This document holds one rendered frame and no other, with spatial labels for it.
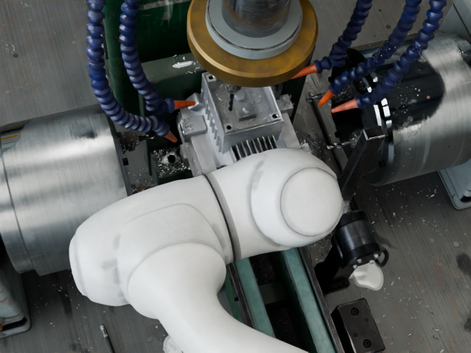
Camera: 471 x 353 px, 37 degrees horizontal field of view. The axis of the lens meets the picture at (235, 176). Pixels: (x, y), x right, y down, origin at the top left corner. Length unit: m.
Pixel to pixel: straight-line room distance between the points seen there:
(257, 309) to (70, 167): 0.41
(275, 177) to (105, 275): 0.19
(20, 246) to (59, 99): 0.53
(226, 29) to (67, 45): 0.74
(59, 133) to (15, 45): 0.58
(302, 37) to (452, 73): 0.33
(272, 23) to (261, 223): 0.31
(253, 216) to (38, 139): 0.46
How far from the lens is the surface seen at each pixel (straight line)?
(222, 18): 0.96
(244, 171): 0.74
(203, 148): 1.18
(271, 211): 0.70
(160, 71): 1.16
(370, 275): 1.42
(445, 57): 1.24
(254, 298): 1.25
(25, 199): 1.07
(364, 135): 1.02
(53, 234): 1.08
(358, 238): 1.18
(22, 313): 1.31
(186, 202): 0.73
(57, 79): 1.59
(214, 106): 1.13
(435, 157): 1.24
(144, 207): 0.73
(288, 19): 0.97
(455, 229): 1.51
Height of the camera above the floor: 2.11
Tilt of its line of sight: 64 degrees down
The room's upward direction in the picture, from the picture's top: 10 degrees clockwise
